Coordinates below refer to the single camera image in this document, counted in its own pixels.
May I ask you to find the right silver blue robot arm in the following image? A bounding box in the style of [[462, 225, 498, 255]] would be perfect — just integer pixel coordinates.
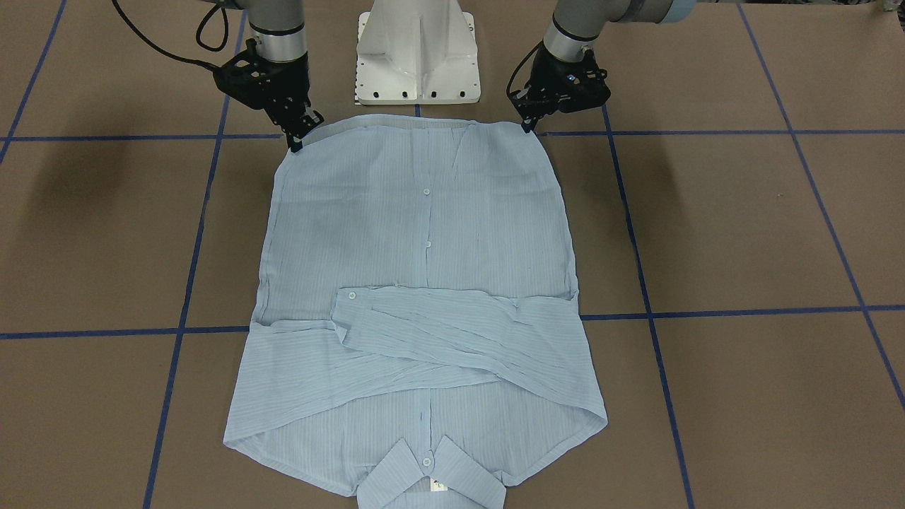
[[212, 1, 324, 153]]

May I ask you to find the light blue button-up shirt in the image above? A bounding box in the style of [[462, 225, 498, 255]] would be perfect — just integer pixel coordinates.
[[223, 114, 608, 508]]

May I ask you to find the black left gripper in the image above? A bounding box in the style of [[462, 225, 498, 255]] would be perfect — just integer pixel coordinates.
[[520, 42, 591, 133]]

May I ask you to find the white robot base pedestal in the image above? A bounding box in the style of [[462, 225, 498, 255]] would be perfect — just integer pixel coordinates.
[[354, 1, 482, 106]]

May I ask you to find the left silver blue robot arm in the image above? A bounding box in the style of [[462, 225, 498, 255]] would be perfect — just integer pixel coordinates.
[[506, 1, 697, 133]]

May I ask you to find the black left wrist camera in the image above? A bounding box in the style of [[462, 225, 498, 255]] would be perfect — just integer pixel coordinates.
[[556, 57, 612, 114]]

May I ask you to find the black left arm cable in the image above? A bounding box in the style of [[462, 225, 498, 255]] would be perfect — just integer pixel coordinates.
[[506, 60, 538, 100]]

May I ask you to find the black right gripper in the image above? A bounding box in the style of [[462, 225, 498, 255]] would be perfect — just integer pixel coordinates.
[[258, 54, 325, 153]]

